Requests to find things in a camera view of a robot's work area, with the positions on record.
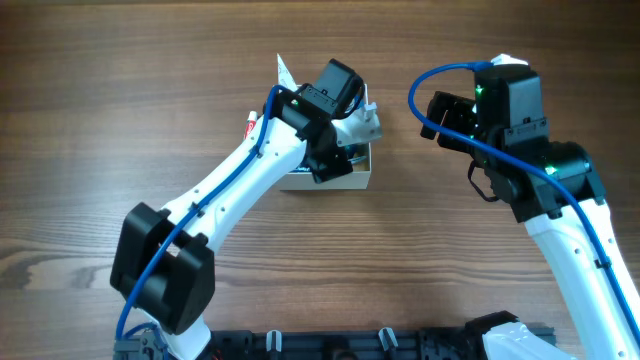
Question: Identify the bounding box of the blue white toothbrush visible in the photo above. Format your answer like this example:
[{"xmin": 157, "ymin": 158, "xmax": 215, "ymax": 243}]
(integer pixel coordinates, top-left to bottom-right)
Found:
[{"xmin": 292, "ymin": 156, "xmax": 368, "ymax": 173}]

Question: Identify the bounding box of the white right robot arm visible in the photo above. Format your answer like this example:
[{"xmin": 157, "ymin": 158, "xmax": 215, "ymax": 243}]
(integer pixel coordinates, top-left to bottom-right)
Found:
[{"xmin": 419, "ymin": 92, "xmax": 639, "ymax": 359}]

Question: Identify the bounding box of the white lotion tube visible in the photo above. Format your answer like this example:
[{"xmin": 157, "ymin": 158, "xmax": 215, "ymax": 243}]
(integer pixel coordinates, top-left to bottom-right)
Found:
[{"xmin": 277, "ymin": 54, "xmax": 299, "ymax": 91}]

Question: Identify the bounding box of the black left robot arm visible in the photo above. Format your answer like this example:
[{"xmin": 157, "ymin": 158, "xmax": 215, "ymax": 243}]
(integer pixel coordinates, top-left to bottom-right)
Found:
[{"xmin": 110, "ymin": 84, "xmax": 364, "ymax": 359}]

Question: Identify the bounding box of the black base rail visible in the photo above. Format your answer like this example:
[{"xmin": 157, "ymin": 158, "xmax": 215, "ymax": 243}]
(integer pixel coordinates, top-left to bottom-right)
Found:
[{"xmin": 113, "ymin": 327, "xmax": 557, "ymax": 360}]

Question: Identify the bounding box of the Colgate toothpaste tube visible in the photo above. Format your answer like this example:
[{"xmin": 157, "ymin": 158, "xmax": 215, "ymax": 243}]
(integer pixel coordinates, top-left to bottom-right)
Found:
[{"xmin": 243, "ymin": 111, "xmax": 258, "ymax": 139}]

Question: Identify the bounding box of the white cardboard box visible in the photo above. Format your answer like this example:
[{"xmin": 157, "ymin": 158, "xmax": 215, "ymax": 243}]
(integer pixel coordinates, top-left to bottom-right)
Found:
[{"xmin": 275, "ymin": 85, "xmax": 383, "ymax": 191}]

